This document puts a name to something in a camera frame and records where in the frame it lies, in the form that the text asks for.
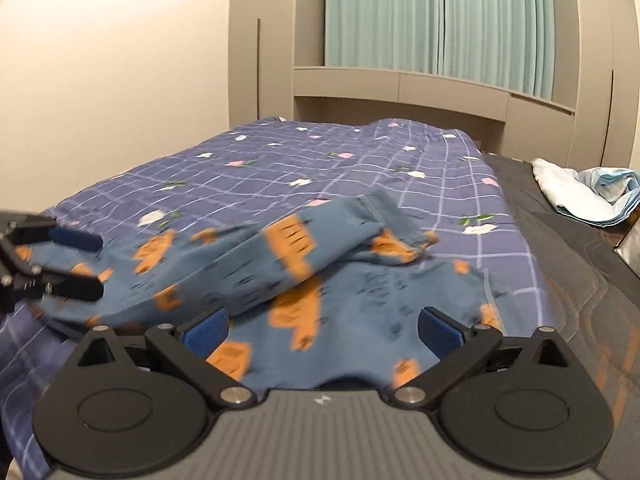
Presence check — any blue pants orange vehicle print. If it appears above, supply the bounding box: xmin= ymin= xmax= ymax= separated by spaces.
xmin=27 ymin=190 xmax=503 ymax=391

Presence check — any purple checked floral quilt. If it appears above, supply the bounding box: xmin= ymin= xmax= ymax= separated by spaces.
xmin=1 ymin=118 xmax=551 ymax=479

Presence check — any silver white shopping bag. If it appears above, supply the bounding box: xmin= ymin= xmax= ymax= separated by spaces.
xmin=614 ymin=221 xmax=640 ymax=276

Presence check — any light blue white blanket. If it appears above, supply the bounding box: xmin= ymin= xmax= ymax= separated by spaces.
xmin=532 ymin=158 xmax=639 ymax=228

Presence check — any beige built-in wardrobe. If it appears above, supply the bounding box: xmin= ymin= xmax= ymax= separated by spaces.
xmin=229 ymin=0 xmax=639 ymax=169

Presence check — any teal window curtain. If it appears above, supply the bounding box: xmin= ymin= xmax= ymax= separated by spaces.
xmin=324 ymin=0 xmax=555 ymax=100

